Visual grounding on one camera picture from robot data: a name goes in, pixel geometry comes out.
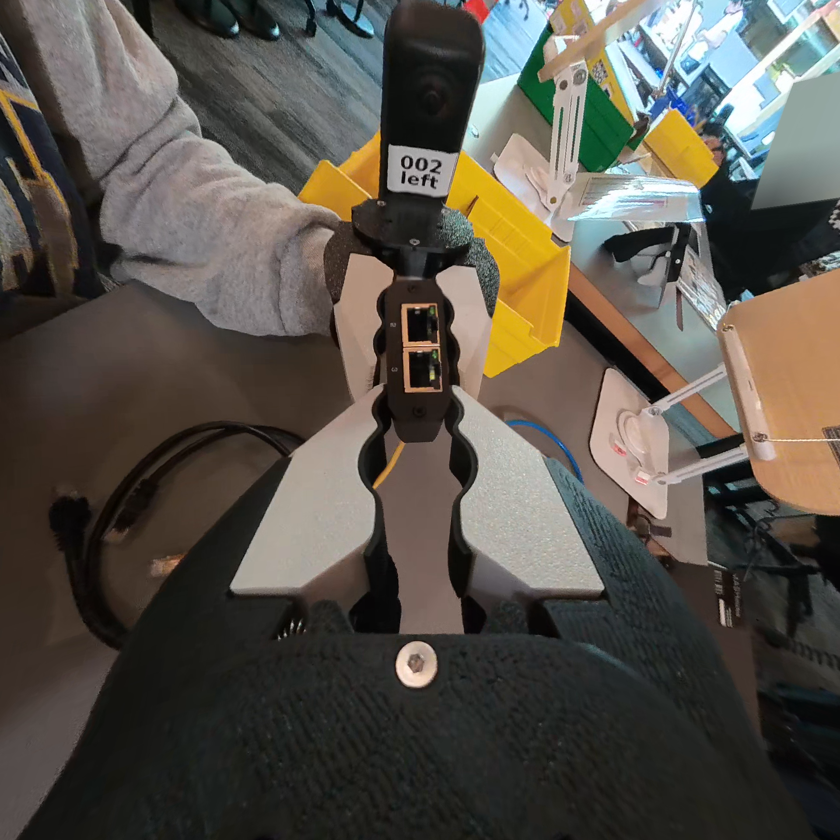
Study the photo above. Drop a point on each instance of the yellow plastic bin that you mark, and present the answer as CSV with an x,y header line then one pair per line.
x,y
682,144
525,282

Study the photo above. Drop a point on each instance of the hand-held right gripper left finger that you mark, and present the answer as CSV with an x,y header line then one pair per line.
x,y
308,525

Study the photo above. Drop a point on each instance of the clear plastic sheet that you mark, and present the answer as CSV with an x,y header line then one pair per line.
x,y
630,197

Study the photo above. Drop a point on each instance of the person's left forearm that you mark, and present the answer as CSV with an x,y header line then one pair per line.
x,y
216,249

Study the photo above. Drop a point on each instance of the green plastic bin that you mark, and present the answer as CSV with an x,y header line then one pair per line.
x,y
604,124

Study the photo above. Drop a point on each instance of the black ethernet port block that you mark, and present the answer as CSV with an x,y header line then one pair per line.
x,y
394,367

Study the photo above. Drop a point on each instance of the black desk stand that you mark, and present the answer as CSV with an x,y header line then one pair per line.
x,y
676,262

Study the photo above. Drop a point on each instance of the black label card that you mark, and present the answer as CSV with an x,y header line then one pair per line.
x,y
728,597

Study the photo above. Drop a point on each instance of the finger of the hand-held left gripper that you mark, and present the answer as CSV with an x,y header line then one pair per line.
x,y
358,321
472,328

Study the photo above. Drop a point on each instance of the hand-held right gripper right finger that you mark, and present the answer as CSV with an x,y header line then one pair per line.
x,y
525,525

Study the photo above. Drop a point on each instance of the person's patterned sweater torso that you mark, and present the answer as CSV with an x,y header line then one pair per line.
x,y
33,197

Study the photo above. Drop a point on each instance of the white stand with wooden board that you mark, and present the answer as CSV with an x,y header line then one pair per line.
x,y
568,131
787,367

